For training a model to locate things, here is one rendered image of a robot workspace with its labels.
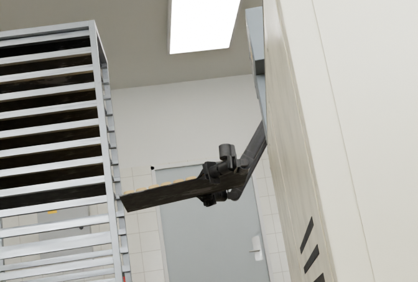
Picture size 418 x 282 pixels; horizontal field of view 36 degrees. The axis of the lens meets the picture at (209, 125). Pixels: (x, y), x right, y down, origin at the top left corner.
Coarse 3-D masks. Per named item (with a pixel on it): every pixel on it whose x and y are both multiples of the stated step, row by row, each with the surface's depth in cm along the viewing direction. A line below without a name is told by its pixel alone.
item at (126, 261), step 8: (104, 72) 349; (104, 88) 346; (112, 120) 341; (112, 136) 338; (112, 152) 336; (120, 184) 331; (120, 192) 329; (120, 200) 328; (120, 208) 327; (120, 224) 324; (128, 248) 324; (128, 256) 320; (128, 264) 319; (128, 272) 317; (128, 280) 316
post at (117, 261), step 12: (96, 48) 304; (96, 60) 302; (96, 72) 301; (96, 84) 299; (96, 96) 297; (108, 156) 288; (108, 168) 287; (108, 180) 285; (108, 192) 284; (108, 204) 282; (120, 264) 274; (120, 276) 273
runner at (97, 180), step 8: (96, 176) 289; (40, 184) 287; (48, 184) 287; (56, 184) 287; (64, 184) 287; (72, 184) 287; (80, 184) 287; (88, 184) 288; (0, 192) 286; (8, 192) 286; (16, 192) 286; (24, 192) 286; (32, 192) 287
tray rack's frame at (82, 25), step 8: (56, 24) 308; (64, 24) 308; (72, 24) 308; (80, 24) 308; (0, 32) 306; (8, 32) 306; (16, 32) 306; (24, 32) 306; (32, 32) 306; (40, 32) 307; (48, 32) 308; (56, 32) 309; (96, 32) 315; (0, 40) 314; (104, 56) 342; (0, 224) 323; (0, 240) 321; (0, 264) 317; (0, 272) 316
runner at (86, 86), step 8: (48, 88) 301; (56, 88) 301; (64, 88) 301; (72, 88) 301; (80, 88) 301; (88, 88) 301; (0, 96) 299; (8, 96) 299; (16, 96) 299; (24, 96) 299; (32, 96) 300; (40, 96) 302
